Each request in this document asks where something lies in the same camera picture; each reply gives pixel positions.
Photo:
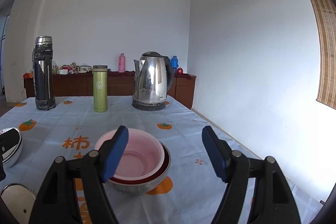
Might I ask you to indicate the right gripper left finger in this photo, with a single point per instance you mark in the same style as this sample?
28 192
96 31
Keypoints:
97 168

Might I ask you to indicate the black steel thermos flask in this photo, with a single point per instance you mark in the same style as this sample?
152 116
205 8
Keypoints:
42 73

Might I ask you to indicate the stainless steel electric kettle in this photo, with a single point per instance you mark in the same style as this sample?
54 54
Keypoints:
154 76

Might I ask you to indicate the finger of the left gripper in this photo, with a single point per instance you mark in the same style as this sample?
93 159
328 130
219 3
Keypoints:
10 142

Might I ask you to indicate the blue persimmon tablecloth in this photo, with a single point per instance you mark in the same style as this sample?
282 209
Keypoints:
72 129

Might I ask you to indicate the dark red wooden sideboard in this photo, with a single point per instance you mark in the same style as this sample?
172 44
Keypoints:
121 84

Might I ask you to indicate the stainless steel bowl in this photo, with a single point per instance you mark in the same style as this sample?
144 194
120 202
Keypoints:
147 184

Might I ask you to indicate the bamboo window blind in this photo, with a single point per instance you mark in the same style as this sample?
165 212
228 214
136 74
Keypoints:
324 11

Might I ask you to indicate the pink thermos on sideboard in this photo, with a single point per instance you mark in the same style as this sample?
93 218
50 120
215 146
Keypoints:
121 63

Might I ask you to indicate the green thermos bottle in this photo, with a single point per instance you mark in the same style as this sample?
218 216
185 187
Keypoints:
100 96

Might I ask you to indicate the pink floral white plate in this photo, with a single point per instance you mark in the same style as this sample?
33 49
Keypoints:
13 159

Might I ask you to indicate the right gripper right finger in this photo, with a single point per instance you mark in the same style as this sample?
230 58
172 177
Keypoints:
272 200

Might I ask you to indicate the white enamel bowl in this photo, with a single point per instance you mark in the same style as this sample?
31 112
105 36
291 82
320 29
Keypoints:
19 200

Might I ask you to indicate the blue thermos on sideboard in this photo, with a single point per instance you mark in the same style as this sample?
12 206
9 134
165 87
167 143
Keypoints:
174 64

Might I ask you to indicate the pink plastic bowl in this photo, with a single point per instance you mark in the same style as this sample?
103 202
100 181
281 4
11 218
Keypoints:
142 157

